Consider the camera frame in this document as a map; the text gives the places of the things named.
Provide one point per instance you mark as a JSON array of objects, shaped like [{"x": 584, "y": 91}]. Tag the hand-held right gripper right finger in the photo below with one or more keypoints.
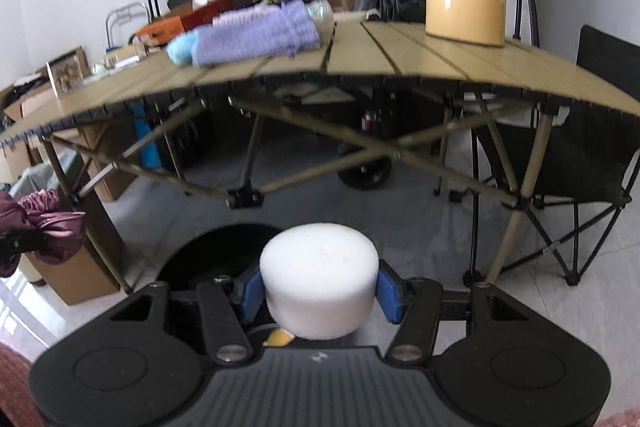
[{"x": 387, "y": 299}]

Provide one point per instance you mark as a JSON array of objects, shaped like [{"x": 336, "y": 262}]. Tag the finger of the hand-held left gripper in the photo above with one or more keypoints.
[{"x": 20, "y": 243}]

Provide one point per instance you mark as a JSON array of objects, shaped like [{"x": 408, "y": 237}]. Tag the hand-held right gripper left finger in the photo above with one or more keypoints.
[{"x": 252, "y": 297}]

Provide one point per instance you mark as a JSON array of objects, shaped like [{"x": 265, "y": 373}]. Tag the mauve satin pouch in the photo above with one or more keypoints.
[{"x": 55, "y": 227}]

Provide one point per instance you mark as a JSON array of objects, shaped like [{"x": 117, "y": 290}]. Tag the black round bin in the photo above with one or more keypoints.
[{"x": 210, "y": 257}]

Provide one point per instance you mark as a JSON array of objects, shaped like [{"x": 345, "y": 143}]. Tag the white round foam block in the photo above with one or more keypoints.
[{"x": 320, "y": 272}]

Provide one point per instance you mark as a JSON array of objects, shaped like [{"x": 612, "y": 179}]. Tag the purple knitted cloth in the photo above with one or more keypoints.
[{"x": 250, "y": 39}]

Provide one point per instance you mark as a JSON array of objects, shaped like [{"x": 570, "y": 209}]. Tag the cardboard box with green liner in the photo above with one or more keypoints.
[{"x": 75, "y": 277}]

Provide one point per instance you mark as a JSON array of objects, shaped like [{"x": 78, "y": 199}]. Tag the black wagon wheel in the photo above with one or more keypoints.
[{"x": 365, "y": 174}]

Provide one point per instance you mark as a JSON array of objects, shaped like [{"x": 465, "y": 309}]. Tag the pink fluffy garment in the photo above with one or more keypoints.
[{"x": 15, "y": 377}]

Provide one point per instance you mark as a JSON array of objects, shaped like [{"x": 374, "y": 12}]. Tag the brown cardboard box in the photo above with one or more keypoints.
[{"x": 35, "y": 104}]

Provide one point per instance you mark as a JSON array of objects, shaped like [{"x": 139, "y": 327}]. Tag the blue bag under table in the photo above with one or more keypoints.
[{"x": 147, "y": 147}]

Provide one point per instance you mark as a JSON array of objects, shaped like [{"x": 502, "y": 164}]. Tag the red spray can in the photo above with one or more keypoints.
[{"x": 368, "y": 122}]

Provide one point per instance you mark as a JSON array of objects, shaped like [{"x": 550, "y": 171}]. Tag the small green item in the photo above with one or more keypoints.
[{"x": 98, "y": 68}]

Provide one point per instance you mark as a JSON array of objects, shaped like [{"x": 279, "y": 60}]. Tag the small white box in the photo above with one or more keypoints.
[{"x": 125, "y": 54}]

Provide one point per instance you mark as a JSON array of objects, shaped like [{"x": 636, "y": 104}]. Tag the tan folding slat table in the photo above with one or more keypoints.
[{"x": 400, "y": 52}]

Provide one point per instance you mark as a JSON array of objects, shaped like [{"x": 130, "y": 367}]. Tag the black folding chair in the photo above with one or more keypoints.
[{"x": 590, "y": 147}]

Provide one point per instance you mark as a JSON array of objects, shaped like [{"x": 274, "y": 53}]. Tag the orange flat box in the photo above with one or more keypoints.
[{"x": 170, "y": 27}]

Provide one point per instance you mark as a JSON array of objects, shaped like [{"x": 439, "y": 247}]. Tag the clear plastic bottle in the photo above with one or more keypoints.
[{"x": 320, "y": 10}]

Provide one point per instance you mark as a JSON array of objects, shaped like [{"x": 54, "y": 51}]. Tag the clear photo frame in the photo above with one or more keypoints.
[{"x": 67, "y": 74}]

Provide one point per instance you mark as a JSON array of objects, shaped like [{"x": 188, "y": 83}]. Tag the white metal stool frame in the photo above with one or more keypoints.
[{"x": 125, "y": 7}]

